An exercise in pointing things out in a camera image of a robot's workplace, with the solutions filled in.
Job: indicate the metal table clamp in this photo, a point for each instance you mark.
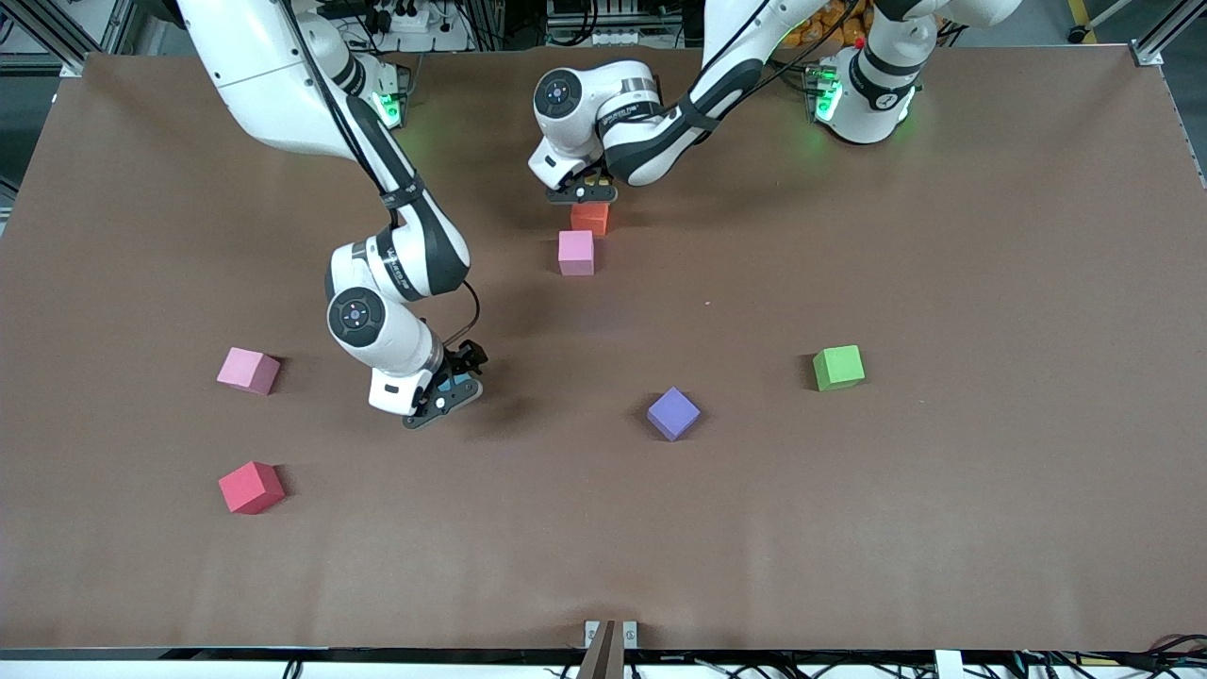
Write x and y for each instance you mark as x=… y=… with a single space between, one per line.
x=610 y=646

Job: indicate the pink foam block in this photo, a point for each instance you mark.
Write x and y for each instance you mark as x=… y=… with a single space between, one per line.
x=248 y=371
x=576 y=253

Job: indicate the green foam block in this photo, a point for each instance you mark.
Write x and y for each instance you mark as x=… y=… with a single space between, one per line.
x=838 y=368

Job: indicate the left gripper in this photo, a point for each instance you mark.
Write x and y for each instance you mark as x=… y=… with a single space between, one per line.
x=596 y=190

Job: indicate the white power strip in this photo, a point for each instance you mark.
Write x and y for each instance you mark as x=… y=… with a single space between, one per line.
x=603 y=38
x=415 y=21

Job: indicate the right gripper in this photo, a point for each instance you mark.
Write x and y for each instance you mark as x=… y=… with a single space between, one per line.
x=464 y=361

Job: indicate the aluminium frame post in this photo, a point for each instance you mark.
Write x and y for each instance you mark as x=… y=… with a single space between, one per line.
x=1165 y=38
x=71 y=38

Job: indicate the brown table cover sheet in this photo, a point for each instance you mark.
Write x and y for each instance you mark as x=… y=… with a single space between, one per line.
x=603 y=528

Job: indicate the bag of orange items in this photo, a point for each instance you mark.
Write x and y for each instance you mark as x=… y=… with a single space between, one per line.
x=834 y=24

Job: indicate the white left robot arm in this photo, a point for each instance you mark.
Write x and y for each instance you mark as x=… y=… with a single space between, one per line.
x=651 y=132

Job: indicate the blue foam block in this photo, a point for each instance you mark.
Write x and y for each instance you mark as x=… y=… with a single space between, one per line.
x=459 y=387

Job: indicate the orange foam block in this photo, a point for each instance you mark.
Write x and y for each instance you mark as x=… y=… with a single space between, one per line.
x=590 y=219

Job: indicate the red foam block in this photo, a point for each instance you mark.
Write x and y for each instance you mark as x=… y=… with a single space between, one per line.
x=251 y=488

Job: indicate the white table bracket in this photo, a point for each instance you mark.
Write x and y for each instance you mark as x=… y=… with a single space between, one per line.
x=948 y=665

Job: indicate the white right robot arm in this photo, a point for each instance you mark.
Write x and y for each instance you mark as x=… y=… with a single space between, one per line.
x=283 y=85

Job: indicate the purple foam block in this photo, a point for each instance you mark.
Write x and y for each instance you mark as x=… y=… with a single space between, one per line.
x=673 y=413

